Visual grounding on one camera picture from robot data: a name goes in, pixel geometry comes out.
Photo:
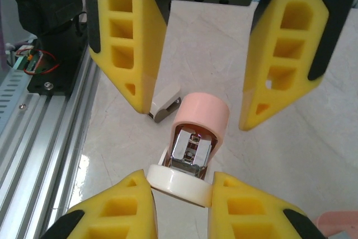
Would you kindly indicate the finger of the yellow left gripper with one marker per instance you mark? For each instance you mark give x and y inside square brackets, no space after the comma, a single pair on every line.
[313,26]
[145,54]

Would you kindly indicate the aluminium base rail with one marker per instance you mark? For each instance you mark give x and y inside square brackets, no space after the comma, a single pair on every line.
[50,144]

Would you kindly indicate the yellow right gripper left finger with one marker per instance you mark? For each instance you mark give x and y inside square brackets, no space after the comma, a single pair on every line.
[112,211]

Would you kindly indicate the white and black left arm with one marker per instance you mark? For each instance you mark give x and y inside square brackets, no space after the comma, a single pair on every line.
[47,6]

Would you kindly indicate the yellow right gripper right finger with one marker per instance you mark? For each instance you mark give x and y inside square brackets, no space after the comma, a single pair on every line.
[251,211]

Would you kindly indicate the pink plastic tray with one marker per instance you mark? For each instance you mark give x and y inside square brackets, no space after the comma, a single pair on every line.
[335,222]

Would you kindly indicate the green circuit board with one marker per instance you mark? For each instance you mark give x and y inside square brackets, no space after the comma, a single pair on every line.
[28,61]

